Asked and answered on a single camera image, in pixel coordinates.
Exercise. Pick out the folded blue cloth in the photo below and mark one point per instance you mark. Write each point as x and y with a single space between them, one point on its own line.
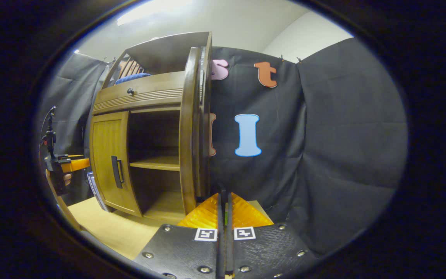
132 78

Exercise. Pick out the black backdrop cloth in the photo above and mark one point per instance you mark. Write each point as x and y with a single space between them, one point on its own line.
343 135

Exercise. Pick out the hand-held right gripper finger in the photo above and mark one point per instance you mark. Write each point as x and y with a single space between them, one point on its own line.
220 240
229 240

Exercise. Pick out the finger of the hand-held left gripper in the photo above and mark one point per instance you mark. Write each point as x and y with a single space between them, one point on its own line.
72 156
78 164

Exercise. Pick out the wooden cabinet door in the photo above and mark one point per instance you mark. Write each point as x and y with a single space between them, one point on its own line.
188 135
107 155

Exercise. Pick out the white blue printed booklet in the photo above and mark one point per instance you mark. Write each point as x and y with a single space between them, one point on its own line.
93 190

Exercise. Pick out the row of leaning brown books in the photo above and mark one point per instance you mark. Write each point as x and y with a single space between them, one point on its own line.
130 69

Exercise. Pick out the wooden double-door shoe cabinet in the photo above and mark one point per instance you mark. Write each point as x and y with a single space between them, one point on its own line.
161 54

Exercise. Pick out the wooden drawer with black knob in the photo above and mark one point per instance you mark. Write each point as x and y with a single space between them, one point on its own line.
149 93

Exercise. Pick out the wooden inner shelf board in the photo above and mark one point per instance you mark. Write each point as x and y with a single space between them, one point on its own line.
157 162

